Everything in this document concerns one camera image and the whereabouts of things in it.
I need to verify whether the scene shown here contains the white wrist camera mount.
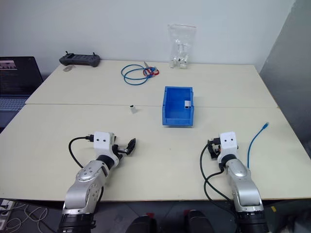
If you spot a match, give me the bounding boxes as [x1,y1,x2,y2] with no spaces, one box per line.
[217,131,240,164]
[93,131,116,159]

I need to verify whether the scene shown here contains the dark rounded shape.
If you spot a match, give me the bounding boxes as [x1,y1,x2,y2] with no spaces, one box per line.
[184,209,215,233]
[125,213,156,233]

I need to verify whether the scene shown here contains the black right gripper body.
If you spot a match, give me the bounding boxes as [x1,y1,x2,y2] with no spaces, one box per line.
[210,137,222,158]

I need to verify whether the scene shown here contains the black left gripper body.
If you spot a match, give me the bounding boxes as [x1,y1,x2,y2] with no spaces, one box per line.
[111,136,128,161]

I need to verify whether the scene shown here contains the blue plastic bin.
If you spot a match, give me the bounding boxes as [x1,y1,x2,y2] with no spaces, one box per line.
[161,85,195,128]

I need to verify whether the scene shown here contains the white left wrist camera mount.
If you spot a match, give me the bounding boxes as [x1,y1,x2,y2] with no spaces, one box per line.
[93,131,116,159]

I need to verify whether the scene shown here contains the black remote controller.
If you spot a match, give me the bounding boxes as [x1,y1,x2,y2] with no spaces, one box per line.
[59,50,102,68]

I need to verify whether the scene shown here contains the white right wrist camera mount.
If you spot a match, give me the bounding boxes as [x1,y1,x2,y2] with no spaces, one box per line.
[217,131,240,164]

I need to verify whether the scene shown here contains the clear plastic bag of connectors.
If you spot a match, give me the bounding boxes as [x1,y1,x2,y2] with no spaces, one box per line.
[167,23,197,70]

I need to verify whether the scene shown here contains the white power strip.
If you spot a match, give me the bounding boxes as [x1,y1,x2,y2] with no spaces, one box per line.
[0,198,13,220]

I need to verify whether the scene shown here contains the grey partition panel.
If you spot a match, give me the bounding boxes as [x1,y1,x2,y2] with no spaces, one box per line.
[258,0,311,170]

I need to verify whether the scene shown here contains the dark laptop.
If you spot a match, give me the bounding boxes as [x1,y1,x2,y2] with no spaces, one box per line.
[0,56,44,130]

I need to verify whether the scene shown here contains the short blue Ethernet cable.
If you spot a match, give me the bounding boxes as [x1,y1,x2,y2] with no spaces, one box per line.
[246,122,270,168]

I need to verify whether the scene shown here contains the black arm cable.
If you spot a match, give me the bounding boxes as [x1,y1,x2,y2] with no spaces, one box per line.
[199,138,234,202]
[68,134,95,168]

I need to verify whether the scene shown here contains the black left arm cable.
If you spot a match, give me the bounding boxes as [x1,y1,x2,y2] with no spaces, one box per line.
[68,134,95,168]

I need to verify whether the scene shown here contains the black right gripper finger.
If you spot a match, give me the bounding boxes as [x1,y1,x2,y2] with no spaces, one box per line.
[207,145,219,160]

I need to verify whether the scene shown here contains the white floor cable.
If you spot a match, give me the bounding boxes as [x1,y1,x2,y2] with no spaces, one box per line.
[0,201,59,233]

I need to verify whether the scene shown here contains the scissors with red handles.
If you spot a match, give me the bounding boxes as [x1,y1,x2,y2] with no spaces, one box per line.
[142,66,160,77]

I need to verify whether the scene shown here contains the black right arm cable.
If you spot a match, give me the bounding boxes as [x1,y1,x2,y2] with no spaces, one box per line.
[199,138,234,202]

